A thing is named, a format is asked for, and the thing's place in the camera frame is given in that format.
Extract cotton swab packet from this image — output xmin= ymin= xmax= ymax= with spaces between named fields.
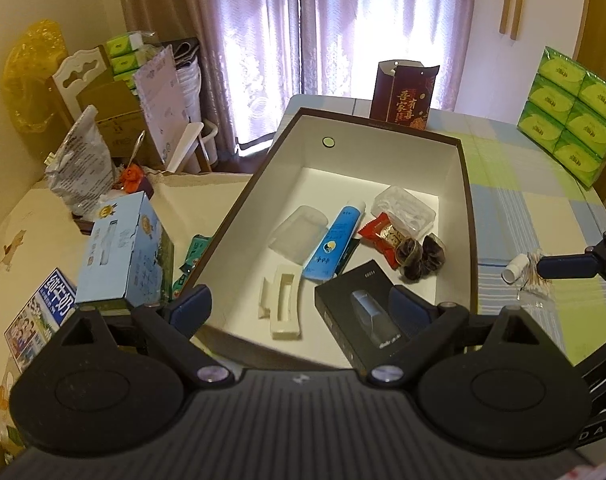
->
xmin=516 ymin=249 xmax=553 ymax=309

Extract green tissue multipack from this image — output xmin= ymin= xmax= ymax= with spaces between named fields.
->
xmin=516 ymin=47 xmax=606 ymax=188

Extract red gold gift bag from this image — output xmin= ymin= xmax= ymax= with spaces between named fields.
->
xmin=369 ymin=60 xmax=440 ymax=130

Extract translucent plastic case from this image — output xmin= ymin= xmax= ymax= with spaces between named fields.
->
xmin=268 ymin=205 xmax=328 ymax=266

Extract white bucket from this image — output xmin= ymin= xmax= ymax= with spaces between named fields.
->
xmin=174 ymin=40 xmax=218 ymax=166

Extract clear plastic floss box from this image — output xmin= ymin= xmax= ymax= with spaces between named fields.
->
xmin=370 ymin=186 xmax=436 ymax=240

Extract red candy wrapper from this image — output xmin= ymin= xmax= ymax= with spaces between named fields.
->
xmin=358 ymin=212 xmax=409 ymax=270

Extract white plastic tray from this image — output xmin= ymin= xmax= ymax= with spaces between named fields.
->
xmin=258 ymin=264 xmax=302 ymax=340

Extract yellow plastic bag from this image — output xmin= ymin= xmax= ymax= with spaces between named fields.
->
xmin=1 ymin=20 xmax=68 ymax=134

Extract purple window curtain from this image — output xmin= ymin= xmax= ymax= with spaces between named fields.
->
xmin=120 ymin=0 xmax=474 ymax=156

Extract checked tablecloth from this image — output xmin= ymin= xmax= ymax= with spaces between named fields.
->
xmin=274 ymin=93 xmax=606 ymax=366

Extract dark tea bags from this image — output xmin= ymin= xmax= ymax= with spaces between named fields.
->
xmin=395 ymin=233 xmax=446 ymax=283

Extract orange small object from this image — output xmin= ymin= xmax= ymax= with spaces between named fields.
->
xmin=118 ymin=164 xmax=144 ymax=194

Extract black product box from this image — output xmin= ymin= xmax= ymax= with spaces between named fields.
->
xmin=315 ymin=260 xmax=407 ymax=375

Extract brown cardboard box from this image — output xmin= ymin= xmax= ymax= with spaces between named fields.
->
xmin=46 ymin=46 xmax=163 ymax=169

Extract small white bottle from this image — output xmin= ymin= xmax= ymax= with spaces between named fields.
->
xmin=501 ymin=254 xmax=530 ymax=285

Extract green tissue pack stack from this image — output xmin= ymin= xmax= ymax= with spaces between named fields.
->
xmin=104 ymin=30 xmax=160 ymax=93

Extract green snack packet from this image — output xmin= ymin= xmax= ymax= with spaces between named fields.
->
xmin=172 ymin=234 xmax=211 ymax=299

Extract light blue carton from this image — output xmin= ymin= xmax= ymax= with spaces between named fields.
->
xmin=76 ymin=192 xmax=174 ymax=310

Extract milk carton box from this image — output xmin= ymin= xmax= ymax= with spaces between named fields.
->
xmin=4 ymin=269 xmax=76 ymax=372

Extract blue toothpaste tube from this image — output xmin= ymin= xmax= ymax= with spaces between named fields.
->
xmin=302 ymin=200 xmax=366 ymax=283

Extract large brown storage box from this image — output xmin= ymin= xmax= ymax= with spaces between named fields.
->
xmin=190 ymin=110 xmax=478 ymax=370

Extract grey foil bag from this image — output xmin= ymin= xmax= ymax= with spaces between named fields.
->
xmin=45 ymin=105 xmax=116 ymax=220

